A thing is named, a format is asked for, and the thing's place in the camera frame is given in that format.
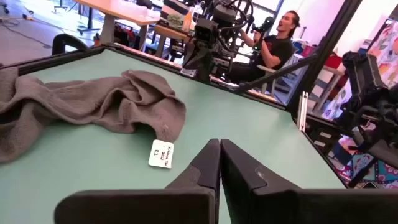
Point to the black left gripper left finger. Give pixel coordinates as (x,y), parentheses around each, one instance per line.
(192,202)

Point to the black chair back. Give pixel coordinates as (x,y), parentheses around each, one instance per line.
(66,39)

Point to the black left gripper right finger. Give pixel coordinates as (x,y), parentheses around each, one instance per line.
(264,205)

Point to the light wooden desk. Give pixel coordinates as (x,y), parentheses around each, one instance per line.
(124,11)

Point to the green table mat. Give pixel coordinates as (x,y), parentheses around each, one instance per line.
(248,130)

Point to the floral patterned cloth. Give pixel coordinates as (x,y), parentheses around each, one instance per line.
(388,53)

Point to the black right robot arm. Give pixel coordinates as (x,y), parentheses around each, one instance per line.
(224,28)

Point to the person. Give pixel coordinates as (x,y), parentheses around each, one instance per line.
(276,49)

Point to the silver metal bracket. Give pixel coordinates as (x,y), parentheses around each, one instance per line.
(302,112)

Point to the white towel label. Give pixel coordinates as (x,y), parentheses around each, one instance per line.
(161,154)

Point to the grey towel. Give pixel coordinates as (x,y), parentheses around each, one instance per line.
(93,99)

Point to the orange bottle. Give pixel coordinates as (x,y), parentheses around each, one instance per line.
(187,20)

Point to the black handheld device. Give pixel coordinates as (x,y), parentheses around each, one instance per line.
(264,26)

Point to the black table frame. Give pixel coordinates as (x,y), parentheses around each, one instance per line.
(326,46)

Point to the red box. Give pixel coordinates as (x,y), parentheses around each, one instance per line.
(333,61)

